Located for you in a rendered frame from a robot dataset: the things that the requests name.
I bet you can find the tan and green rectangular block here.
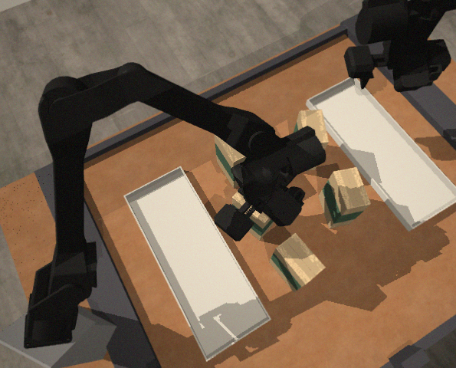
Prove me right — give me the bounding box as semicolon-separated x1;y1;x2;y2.
232;192;274;241
294;110;329;149
318;167;371;228
214;134;247;188
270;233;325;292

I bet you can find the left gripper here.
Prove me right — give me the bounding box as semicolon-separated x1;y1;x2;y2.
214;170;295;242

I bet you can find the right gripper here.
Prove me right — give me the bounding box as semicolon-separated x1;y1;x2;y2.
344;36;451;89

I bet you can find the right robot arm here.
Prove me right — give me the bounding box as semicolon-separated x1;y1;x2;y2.
356;0;456;92

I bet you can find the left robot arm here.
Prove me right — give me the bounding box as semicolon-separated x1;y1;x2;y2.
24;62;326;349

